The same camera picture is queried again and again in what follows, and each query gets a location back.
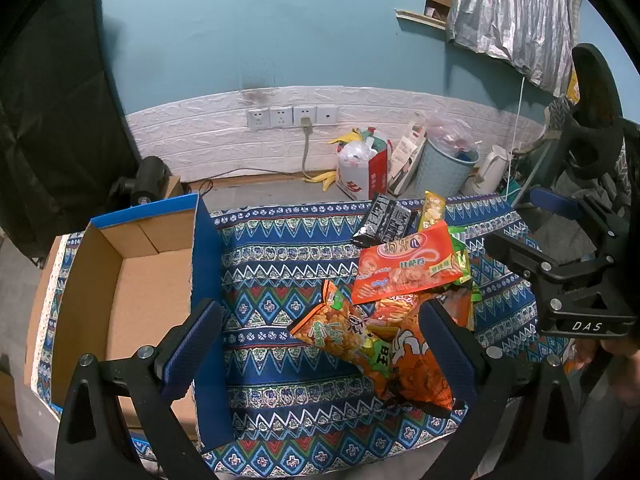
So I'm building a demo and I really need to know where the orange cheetos snack bag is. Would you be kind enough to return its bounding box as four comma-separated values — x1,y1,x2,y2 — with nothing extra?
366,286,472,417

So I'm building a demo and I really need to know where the rice cracker snack bag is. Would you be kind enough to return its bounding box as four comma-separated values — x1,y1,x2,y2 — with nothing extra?
288,280,392,400

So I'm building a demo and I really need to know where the person's right hand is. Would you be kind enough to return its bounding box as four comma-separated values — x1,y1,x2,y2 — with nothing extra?
568,337,639,408

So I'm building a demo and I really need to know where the grey clothing pile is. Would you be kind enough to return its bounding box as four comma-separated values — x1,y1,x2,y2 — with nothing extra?
516,171,613,263

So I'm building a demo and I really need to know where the green snack bag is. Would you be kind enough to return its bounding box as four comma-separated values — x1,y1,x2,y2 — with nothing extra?
448,226,482,304

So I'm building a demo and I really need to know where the black office chair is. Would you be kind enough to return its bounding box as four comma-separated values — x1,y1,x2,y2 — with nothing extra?
514,42,640,261

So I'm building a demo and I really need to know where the white electric kettle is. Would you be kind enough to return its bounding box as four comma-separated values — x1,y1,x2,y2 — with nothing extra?
462,145,511,195

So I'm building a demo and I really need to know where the red-orange chips bag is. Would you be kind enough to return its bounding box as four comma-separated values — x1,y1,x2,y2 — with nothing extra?
352,220,463,304

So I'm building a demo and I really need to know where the yellow long snack pack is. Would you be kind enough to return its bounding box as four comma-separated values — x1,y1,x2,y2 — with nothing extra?
419,191,446,231

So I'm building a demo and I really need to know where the light blue trash bin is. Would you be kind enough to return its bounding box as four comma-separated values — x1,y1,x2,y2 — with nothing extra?
414,139,480,197

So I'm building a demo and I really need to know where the black snack bag far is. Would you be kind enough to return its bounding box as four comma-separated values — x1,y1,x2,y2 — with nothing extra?
350,194,416,248

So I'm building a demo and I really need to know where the white paper shopping bag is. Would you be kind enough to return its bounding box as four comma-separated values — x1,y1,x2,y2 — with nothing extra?
387,120,426,196

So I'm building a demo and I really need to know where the blue cardboard box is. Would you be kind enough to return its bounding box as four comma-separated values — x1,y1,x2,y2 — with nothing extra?
22,193,237,453

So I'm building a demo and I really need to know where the red white paper bag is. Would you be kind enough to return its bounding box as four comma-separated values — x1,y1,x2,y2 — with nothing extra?
336,128,392,200

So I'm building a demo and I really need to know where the silver foil curtain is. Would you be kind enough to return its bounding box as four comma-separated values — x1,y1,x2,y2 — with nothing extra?
446,0,582,96

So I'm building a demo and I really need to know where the yellow banana peel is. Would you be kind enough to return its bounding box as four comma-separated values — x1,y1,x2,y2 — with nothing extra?
304,170,337,192

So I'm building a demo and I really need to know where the blue patterned tablecloth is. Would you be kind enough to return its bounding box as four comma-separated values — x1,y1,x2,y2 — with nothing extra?
25,193,568,479

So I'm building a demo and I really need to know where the wooden window sill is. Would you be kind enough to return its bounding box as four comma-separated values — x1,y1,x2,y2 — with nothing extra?
395,9,446,30

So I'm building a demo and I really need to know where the black cylindrical speaker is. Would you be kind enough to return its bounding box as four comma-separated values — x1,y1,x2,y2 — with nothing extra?
107,156,169,210

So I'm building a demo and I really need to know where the black hanging cloth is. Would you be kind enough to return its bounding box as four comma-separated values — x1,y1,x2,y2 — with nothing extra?
1,0,140,259

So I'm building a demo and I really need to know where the grey plug and cable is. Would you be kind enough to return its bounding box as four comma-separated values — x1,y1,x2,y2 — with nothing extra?
298,116,316,180

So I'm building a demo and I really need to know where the white wall socket strip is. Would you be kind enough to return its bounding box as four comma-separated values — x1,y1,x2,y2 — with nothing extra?
245,104,338,130

